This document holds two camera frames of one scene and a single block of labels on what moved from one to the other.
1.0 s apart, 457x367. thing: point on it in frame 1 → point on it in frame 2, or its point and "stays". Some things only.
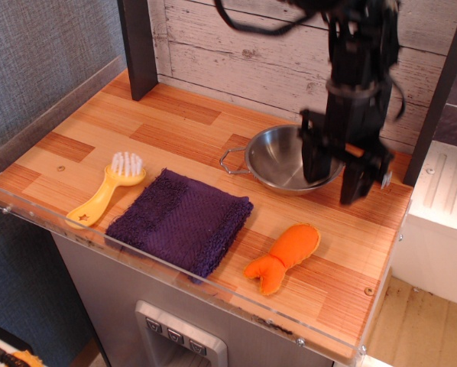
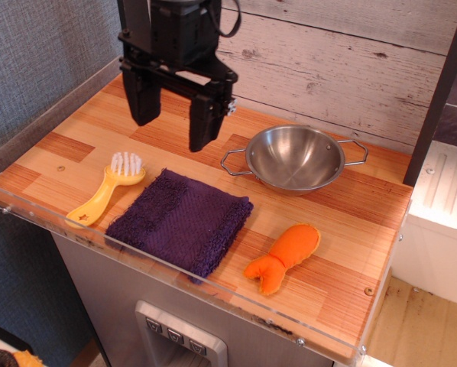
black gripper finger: [358, 177] → [206, 115]
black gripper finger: [316, 160] → [144, 92]
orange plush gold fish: [294, 245] stays
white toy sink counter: [433, 250] stays
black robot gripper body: [351, 126] → [184, 36]
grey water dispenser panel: [165, 341] stays
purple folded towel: [181, 224] stays
